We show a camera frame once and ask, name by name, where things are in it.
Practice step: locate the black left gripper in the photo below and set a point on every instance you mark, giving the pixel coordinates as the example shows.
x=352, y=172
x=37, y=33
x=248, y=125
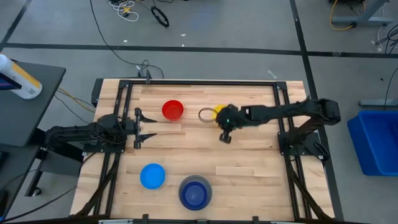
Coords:
x=137, y=129

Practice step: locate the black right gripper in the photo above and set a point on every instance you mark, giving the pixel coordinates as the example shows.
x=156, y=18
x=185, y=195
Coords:
x=228, y=123

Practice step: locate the yellow bowl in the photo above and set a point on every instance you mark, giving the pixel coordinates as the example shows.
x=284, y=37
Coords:
x=219, y=109

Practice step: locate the clear bowl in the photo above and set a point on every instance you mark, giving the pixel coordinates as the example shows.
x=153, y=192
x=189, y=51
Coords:
x=201, y=119

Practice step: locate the red bowl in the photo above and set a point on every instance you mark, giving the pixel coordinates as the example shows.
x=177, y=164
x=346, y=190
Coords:
x=172, y=109

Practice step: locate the light blue bowl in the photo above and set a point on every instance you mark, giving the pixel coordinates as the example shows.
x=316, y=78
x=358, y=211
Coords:
x=152, y=176

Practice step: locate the grey round bowl shelf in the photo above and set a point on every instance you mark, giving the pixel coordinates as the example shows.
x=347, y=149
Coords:
x=196, y=178

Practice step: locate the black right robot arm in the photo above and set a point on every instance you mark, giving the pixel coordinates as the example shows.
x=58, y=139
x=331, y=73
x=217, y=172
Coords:
x=292, y=110

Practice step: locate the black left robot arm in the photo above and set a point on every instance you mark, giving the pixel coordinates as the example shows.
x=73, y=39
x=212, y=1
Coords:
x=77, y=132

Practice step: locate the black box on table edge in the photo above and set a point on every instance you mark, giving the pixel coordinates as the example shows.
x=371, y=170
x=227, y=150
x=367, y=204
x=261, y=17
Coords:
x=96, y=91

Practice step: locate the white tape strip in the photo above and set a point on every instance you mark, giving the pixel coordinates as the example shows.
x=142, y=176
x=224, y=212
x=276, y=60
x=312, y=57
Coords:
x=272, y=74

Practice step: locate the dark blue bowl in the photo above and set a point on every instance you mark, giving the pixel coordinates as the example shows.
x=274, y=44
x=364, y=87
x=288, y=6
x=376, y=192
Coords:
x=194, y=195

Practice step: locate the black coiled loop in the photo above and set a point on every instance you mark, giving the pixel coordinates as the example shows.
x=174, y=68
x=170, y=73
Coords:
x=161, y=18

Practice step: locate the yellow connector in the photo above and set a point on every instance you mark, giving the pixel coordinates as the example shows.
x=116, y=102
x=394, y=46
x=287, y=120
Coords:
x=126, y=10

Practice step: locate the dark grey side table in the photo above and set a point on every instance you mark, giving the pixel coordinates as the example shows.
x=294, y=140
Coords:
x=21, y=118

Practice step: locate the black caster wheel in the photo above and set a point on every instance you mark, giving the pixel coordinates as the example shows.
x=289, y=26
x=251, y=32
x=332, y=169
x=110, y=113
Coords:
x=36, y=191

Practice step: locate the white bottle with yellow label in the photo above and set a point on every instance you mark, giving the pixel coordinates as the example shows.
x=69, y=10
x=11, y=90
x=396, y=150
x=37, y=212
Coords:
x=21, y=81

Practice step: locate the dark blue flat object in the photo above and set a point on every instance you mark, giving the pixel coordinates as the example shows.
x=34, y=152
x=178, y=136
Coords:
x=6, y=83

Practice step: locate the grey desk foot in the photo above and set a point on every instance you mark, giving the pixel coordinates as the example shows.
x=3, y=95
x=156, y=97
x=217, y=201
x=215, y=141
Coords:
x=377, y=103

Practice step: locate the blue plastic bin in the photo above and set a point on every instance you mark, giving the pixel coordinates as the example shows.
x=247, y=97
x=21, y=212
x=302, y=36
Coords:
x=377, y=143

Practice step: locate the grey desk leg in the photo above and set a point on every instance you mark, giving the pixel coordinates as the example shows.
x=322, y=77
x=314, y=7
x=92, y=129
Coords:
x=362, y=20

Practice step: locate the black aluminium table frame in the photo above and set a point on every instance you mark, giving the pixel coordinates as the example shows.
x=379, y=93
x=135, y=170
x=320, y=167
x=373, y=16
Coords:
x=199, y=83

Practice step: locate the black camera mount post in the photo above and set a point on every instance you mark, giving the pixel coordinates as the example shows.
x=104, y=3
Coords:
x=147, y=76

